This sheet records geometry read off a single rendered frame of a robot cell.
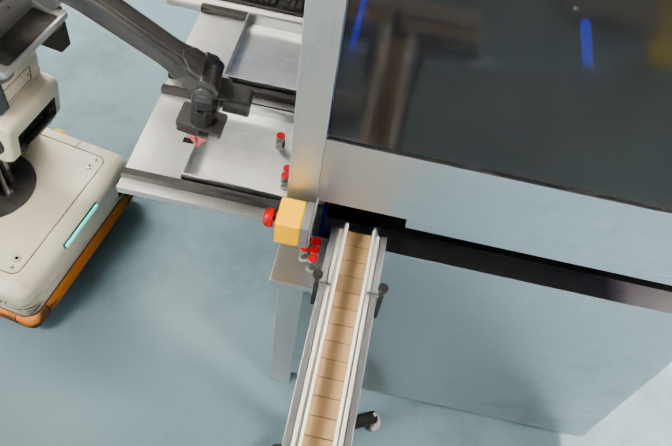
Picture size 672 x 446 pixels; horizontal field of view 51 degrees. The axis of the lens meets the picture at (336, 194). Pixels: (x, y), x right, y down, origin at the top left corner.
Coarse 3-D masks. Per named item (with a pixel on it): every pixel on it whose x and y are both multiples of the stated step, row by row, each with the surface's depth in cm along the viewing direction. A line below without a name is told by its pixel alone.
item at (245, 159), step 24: (240, 120) 179; (264, 120) 180; (288, 120) 180; (216, 144) 173; (240, 144) 174; (264, 144) 175; (288, 144) 176; (192, 168) 168; (216, 168) 169; (240, 168) 169; (264, 168) 170; (264, 192) 162
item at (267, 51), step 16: (256, 16) 199; (240, 32) 194; (256, 32) 199; (272, 32) 200; (288, 32) 201; (240, 48) 195; (256, 48) 195; (272, 48) 196; (288, 48) 197; (240, 64) 191; (256, 64) 191; (272, 64) 192; (288, 64) 193; (240, 80) 183; (256, 80) 188; (272, 80) 188; (288, 80) 189
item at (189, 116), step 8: (184, 104) 156; (184, 112) 155; (192, 112) 151; (200, 112) 150; (208, 112) 150; (216, 112) 154; (176, 120) 153; (184, 120) 154; (192, 120) 153; (200, 120) 152; (208, 120) 152; (216, 120) 156; (224, 120) 157; (192, 128) 154; (200, 128) 154; (208, 128) 154; (216, 128) 155; (216, 136) 154
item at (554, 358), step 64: (384, 256) 162; (448, 256) 161; (384, 320) 186; (448, 320) 179; (512, 320) 174; (576, 320) 168; (640, 320) 163; (384, 384) 217; (448, 384) 209; (512, 384) 201; (576, 384) 194; (640, 384) 187
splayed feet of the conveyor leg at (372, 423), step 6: (360, 414) 218; (366, 414) 219; (372, 414) 219; (360, 420) 216; (366, 420) 217; (372, 420) 219; (378, 420) 225; (360, 426) 216; (366, 426) 224; (372, 426) 224; (378, 426) 224
